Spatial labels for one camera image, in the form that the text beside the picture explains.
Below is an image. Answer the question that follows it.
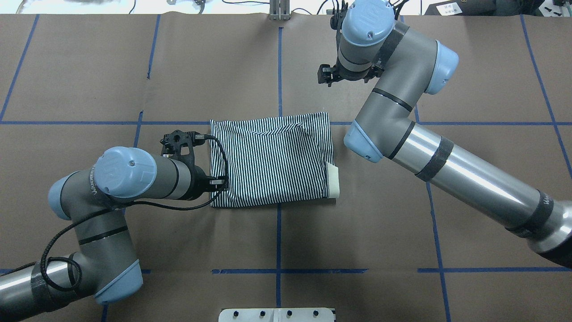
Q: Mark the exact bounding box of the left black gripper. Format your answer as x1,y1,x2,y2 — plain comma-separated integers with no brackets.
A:
192,166,230,200

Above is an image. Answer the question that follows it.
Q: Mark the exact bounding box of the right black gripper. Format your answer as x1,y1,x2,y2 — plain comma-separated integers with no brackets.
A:
317,63,385,86

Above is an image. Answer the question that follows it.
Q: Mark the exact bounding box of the striped polo shirt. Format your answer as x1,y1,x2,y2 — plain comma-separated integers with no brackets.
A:
210,112,341,208

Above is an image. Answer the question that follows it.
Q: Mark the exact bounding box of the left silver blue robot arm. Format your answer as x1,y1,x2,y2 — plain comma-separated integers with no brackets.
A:
1,146,227,322

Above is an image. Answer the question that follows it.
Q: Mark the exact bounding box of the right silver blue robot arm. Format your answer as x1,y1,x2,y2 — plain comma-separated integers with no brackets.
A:
317,0,572,268

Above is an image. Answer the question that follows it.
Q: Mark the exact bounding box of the black box with label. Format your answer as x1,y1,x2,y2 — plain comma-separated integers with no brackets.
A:
422,0,496,16

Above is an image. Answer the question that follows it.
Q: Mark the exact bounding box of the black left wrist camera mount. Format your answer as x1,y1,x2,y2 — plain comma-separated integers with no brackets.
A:
160,130,215,166

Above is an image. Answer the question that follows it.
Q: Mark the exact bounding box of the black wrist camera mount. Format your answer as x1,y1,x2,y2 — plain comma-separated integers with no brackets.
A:
330,0,349,31
160,130,215,166

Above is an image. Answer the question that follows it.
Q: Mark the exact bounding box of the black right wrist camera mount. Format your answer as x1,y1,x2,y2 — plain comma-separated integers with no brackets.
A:
330,0,349,31

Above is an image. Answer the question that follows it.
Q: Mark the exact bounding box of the aluminium frame post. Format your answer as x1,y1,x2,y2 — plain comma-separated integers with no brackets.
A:
268,0,291,21

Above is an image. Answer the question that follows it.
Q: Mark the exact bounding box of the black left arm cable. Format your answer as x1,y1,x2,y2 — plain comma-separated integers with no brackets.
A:
39,133,230,292

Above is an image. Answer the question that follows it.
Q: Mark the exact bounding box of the white camera pole base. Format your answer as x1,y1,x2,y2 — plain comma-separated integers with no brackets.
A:
218,307,337,322

